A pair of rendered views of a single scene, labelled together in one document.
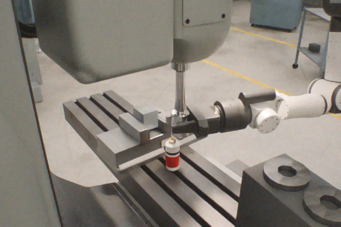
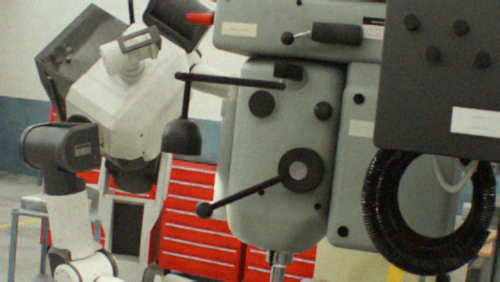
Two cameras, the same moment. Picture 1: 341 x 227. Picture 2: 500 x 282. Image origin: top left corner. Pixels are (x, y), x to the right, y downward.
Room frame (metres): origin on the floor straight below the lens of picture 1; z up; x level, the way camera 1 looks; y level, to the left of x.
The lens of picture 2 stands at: (1.58, 1.03, 1.56)
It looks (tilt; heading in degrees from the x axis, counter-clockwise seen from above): 3 degrees down; 234
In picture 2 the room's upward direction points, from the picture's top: 6 degrees clockwise
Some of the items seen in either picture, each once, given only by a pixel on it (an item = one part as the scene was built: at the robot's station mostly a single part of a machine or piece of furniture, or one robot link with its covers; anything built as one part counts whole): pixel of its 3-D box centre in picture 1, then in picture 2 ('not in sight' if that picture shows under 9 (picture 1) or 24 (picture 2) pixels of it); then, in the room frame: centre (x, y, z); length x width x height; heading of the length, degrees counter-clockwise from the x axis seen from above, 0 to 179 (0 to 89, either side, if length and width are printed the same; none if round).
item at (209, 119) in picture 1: (212, 118); not in sight; (0.75, -0.11, 1.13); 0.13 x 0.12 x 0.10; 17
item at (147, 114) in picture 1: (145, 116); not in sight; (0.87, 0.08, 1.07); 0.06 x 0.05 x 0.06; 37
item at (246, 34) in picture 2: not in sight; (328, 34); (0.70, 0.01, 1.68); 0.34 x 0.24 x 0.10; 126
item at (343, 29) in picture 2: not in sight; (321, 36); (0.80, 0.11, 1.66); 0.12 x 0.04 x 0.04; 126
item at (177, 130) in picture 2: not in sight; (182, 135); (0.87, -0.16, 1.48); 0.07 x 0.07 x 0.06
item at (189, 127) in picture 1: (184, 129); not in sight; (0.70, -0.03, 1.13); 0.06 x 0.02 x 0.03; 107
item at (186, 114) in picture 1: (180, 113); not in sight; (0.73, -0.02, 1.16); 0.05 x 0.05 x 0.01
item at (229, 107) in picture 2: not in sight; (229, 160); (0.79, -0.11, 1.45); 0.04 x 0.04 x 0.21; 36
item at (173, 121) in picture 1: (179, 124); not in sight; (0.73, -0.02, 1.12); 0.05 x 0.05 x 0.06
